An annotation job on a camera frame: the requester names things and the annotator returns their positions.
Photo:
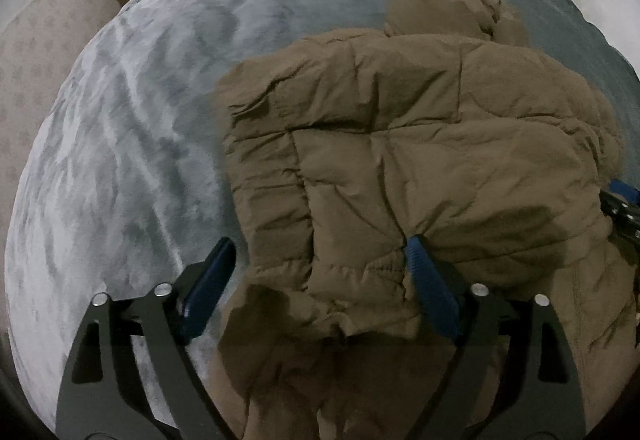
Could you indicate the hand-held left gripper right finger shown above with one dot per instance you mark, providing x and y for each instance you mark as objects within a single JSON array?
[{"x": 432, "y": 290}]

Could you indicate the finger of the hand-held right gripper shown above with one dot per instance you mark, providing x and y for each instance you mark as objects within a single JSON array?
[
  {"x": 629, "y": 190},
  {"x": 622, "y": 210}
]

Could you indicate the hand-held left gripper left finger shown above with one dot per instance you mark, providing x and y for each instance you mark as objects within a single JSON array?
[{"x": 210, "y": 290}]

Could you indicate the grey plush blanket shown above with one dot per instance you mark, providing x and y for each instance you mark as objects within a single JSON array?
[{"x": 150, "y": 119}]

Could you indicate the brown puffer jacket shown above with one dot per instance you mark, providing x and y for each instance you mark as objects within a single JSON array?
[{"x": 425, "y": 144}]

